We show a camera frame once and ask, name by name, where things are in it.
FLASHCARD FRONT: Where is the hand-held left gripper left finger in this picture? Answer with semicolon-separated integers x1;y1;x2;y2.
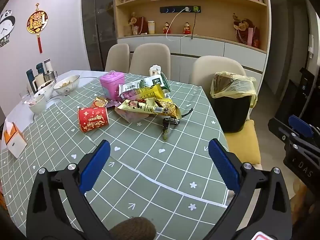
26;139;118;240

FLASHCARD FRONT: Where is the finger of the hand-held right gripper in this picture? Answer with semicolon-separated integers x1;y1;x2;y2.
288;115;320;139
268;118;300;143

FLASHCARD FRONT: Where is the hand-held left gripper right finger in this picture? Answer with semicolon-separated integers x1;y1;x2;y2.
204;138;293;240

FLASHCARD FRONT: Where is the red paper cup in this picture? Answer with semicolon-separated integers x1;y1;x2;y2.
77;106;110;133

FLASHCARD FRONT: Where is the black trash bin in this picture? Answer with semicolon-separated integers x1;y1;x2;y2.
209;94;252;133

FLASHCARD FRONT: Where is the pink plastic wrapper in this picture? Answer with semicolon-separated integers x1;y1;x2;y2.
115;109;150;123

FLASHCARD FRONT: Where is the yellow plastic bin liner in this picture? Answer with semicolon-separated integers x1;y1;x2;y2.
210;71;258;108

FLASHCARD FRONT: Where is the red gold small wrapper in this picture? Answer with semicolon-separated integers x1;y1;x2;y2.
90;96;108;109

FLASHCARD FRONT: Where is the yellow gold snack wrapper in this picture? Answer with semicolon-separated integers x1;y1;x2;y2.
117;98;181;119

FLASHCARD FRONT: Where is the white green snack packet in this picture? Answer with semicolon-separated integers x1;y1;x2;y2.
119;72;172;98

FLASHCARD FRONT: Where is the person's left forearm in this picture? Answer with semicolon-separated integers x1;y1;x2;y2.
110;217;157;240

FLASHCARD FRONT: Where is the yellow seat cushion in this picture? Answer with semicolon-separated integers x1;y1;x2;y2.
224;119;261;165

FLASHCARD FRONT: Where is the black equipment case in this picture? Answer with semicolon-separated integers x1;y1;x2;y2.
275;67;315;120

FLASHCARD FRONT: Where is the green checked tablecloth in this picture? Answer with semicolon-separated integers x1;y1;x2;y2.
0;74;229;235

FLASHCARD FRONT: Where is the pink toy bin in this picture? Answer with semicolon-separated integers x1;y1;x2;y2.
99;71;125;99

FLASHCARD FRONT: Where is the white cup with spoon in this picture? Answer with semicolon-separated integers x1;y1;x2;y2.
28;94;48;114

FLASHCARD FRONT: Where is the patterned bowl with food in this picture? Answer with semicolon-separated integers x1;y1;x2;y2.
53;74;80;96

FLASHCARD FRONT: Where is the orange white tissue box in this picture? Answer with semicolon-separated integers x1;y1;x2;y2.
4;122;27;158

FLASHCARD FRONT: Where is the bowl with dark food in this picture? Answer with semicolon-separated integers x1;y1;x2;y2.
37;79;55;93

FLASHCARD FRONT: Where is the beige dining chair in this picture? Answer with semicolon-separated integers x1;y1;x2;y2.
129;43;171;80
191;55;263;170
105;43;130;73

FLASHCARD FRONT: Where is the clear drinking glass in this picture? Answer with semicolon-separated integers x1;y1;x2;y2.
20;91;32;104

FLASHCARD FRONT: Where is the white mug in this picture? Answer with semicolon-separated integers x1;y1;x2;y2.
34;74;45;88

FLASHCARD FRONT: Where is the flower ornament with beads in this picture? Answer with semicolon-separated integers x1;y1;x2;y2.
232;12;257;46

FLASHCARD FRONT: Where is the white yellow toy dispenser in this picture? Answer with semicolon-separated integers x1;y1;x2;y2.
149;64;163;77

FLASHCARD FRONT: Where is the wooden shelf cabinet unit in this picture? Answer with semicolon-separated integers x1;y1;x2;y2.
113;0;272;80

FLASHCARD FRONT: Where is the dark glass door cabinet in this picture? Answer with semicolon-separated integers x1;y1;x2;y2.
81;0;118;72

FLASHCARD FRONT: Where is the red gold hanging ornament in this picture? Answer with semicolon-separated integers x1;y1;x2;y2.
27;3;48;54

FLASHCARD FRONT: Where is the black power strip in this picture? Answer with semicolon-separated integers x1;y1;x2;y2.
160;6;201;14

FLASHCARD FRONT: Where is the black cable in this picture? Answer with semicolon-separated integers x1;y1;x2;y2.
191;12;198;40

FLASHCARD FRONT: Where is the white charger with cable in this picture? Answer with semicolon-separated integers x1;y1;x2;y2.
166;6;190;43

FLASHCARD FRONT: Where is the panda wall clock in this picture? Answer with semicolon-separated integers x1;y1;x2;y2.
0;9;16;47

